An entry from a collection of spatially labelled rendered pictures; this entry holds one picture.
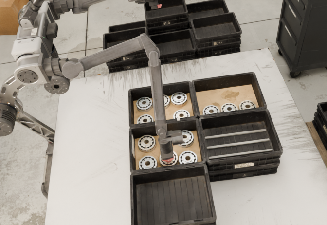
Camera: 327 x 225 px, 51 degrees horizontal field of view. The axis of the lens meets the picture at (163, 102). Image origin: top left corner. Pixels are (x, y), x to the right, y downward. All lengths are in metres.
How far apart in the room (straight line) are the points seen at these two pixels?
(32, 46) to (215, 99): 1.13
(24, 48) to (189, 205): 1.10
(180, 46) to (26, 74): 1.87
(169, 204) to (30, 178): 1.64
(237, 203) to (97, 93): 1.25
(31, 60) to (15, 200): 1.69
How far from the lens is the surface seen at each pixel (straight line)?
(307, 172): 2.13
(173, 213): 1.82
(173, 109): 2.17
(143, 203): 1.86
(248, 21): 4.17
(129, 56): 3.03
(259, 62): 2.64
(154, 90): 1.64
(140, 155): 2.00
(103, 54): 1.61
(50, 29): 1.87
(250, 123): 2.10
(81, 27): 4.47
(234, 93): 2.24
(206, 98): 2.21
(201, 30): 3.26
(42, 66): 1.65
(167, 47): 3.28
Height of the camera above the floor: 2.50
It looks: 49 degrees down
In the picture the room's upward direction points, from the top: 10 degrees counter-clockwise
